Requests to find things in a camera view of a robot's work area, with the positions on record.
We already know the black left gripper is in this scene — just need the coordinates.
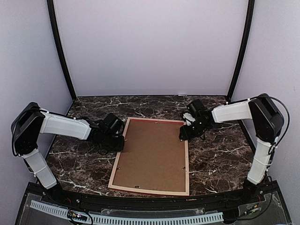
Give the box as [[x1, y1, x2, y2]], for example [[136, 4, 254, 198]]
[[102, 133, 125, 152]]

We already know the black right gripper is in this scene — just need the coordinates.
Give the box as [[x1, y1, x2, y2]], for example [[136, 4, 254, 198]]
[[180, 119, 209, 140]]

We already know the brown cardboard backing board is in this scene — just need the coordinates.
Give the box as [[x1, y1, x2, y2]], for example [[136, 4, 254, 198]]
[[112, 119, 187, 192]]

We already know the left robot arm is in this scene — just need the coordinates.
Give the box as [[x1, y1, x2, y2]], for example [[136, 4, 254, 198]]
[[11, 102, 125, 204]]

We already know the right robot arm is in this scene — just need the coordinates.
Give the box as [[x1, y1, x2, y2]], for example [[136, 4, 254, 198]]
[[179, 93, 285, 185]]

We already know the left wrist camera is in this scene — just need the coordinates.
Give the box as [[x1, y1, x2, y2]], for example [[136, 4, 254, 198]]
[[103, 113, 125, 135]]

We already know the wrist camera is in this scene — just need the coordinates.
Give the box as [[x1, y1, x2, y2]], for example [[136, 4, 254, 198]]
[[181, 99, 206, 126], [103, 113, 125, 135]]

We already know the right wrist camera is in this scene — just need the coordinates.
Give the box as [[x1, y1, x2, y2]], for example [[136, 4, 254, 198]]
[[181, 99, 206, 126]]

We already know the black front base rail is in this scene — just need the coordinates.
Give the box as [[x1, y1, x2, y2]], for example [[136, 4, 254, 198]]
[[25, 181, 279, 211]]

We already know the white slotted cable duct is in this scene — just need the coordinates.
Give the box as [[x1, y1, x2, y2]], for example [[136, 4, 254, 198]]
[[30, 200, 224, 225]]

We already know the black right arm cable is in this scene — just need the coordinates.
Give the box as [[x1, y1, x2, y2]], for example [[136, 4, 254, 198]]
[[260, 93, 290, 153]]

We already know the black right enclosure post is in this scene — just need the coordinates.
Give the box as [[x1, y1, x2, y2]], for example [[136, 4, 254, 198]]
[[226, 0, 255, 101]]

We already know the black enclosure post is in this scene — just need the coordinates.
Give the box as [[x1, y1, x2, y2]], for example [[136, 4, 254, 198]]
[[226, 0, 255, 101], [46, 0, 77, 101]]

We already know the black left enclosure post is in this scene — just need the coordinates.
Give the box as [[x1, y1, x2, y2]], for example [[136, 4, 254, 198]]
[[46, 0, 77, 101]]

